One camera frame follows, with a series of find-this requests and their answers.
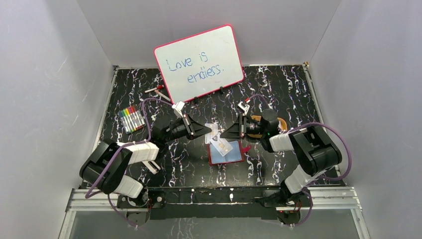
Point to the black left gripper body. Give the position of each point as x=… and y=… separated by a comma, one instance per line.
x=190, y=127

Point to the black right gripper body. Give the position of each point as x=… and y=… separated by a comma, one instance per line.
x=245, y=126

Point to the red card holder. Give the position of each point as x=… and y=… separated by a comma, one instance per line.
x=237, y=154

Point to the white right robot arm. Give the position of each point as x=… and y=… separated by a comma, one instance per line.
x=315, y=151

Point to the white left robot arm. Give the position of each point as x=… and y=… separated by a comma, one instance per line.
x=105, y=168

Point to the white marker pen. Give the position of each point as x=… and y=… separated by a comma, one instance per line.
x=162, y=95

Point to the orange oval tray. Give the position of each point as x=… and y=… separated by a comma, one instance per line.
x=282, y=126

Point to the red capped marker pen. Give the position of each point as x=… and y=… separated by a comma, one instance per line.
x=154, y=89

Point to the pack of coloured markers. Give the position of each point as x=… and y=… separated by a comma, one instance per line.
x=132, y=119

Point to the pink framed whiteboard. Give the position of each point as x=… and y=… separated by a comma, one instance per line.
x=200, y=64

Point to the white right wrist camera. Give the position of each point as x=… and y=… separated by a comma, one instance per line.
x=244, y=107

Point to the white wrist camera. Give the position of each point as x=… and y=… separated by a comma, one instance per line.
x=178, y=109
x=244, y=107

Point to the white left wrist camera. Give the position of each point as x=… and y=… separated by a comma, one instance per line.
x=178, y=109

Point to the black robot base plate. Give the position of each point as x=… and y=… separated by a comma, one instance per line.
x=213, y=202

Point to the aluminium frame rail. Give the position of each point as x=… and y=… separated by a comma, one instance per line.
x=324, y=198

